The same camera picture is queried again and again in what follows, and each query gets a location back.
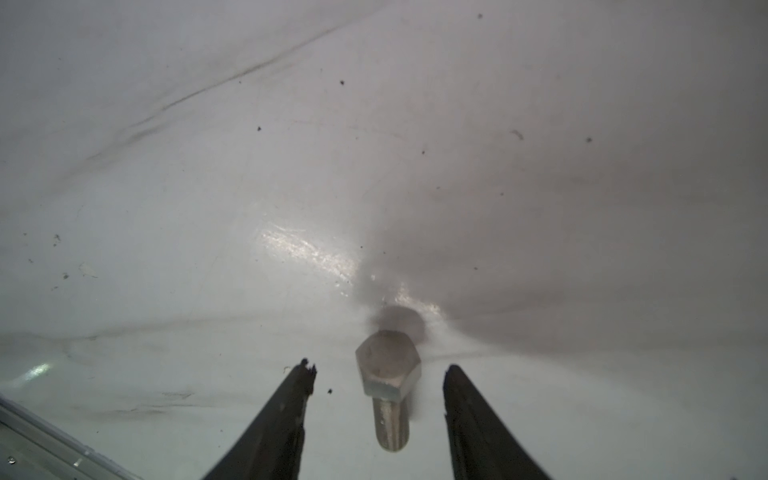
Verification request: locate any silver bolt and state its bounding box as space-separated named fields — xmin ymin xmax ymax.
xmin=355 ymin=330 xmax=421 ymax=453

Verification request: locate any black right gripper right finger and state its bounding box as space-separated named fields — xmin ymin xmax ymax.
xmin=443 ymin=364 xmax=550 ymax=480

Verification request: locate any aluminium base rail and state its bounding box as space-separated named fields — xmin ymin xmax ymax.
xmin=1 ymin=397 xmax=137 ymax=480

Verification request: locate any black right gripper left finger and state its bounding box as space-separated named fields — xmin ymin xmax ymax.
xmin=205 ymin=359 xmax=317 ymax=480

